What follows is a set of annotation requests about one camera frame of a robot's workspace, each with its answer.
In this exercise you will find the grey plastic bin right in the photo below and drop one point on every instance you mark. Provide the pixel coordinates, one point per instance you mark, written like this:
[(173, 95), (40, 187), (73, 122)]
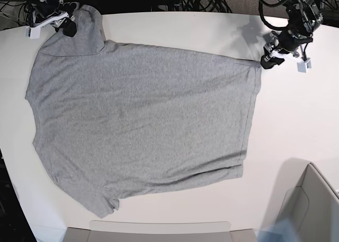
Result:
[(312, 207)]

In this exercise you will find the grey plastic bin bottom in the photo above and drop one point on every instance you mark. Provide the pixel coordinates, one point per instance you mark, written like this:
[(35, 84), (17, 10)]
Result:
[(127, 231)]

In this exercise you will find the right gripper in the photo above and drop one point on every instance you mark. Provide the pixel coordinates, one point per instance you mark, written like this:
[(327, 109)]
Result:
[(44, 9)]

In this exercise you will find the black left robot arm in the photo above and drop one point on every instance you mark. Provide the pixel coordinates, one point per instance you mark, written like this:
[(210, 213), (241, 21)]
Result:
[(304, 17)]

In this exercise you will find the blue translucent plastic sheet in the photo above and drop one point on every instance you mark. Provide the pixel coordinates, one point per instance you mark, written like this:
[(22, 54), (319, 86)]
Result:
[(280, 231)]

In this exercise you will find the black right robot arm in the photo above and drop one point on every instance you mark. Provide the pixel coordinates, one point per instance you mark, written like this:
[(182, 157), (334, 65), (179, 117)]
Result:
[(69, 7)]

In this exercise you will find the grey plastic bin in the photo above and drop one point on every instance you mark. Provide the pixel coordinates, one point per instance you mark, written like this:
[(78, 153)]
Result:
[(312, 207), (127, 231)]

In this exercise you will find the grey T-shirt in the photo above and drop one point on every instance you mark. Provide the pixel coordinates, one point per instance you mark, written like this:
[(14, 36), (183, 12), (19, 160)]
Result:
[(116, 120)]

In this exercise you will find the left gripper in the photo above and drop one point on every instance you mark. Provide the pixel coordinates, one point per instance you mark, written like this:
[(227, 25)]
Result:
[(282, 43)]

